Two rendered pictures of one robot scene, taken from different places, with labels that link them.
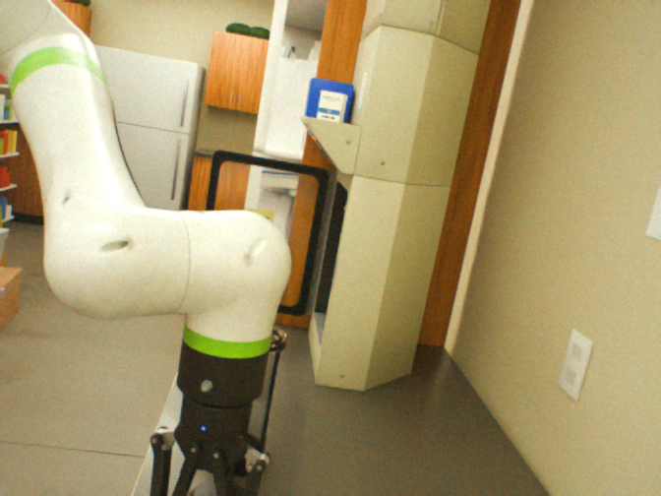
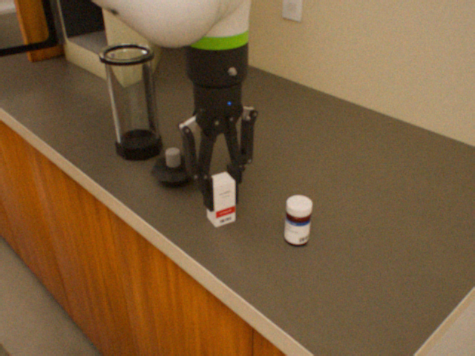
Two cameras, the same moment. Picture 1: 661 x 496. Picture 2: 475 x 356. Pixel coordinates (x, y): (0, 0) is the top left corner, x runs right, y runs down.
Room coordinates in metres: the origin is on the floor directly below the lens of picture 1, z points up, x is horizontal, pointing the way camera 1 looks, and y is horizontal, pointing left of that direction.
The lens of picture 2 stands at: (0.05, 0.48, 1.48)
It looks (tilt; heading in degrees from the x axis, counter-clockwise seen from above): 34 degrees down; 323
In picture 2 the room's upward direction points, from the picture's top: straight up
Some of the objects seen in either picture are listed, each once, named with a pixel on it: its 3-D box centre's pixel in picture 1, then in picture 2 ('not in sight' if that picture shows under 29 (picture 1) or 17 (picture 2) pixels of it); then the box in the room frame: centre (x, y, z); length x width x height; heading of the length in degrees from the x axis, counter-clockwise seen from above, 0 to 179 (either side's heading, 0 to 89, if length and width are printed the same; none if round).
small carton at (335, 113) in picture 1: (331, 106); not in sight; (1.40, 0.05, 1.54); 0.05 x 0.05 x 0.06; 81
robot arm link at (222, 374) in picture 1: (223, 365); (215, 58); (0.63, 0.09, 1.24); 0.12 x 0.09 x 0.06; 172
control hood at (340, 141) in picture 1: (324, 142); not in sight; (1.44, 0.06, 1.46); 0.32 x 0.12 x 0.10; 7
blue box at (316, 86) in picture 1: (328, 100); not in sight; (1.54, 0.07, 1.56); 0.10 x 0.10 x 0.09; 7
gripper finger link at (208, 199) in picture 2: not in sight; (208, 191); (0.63, 0.11, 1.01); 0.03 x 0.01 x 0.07; 172
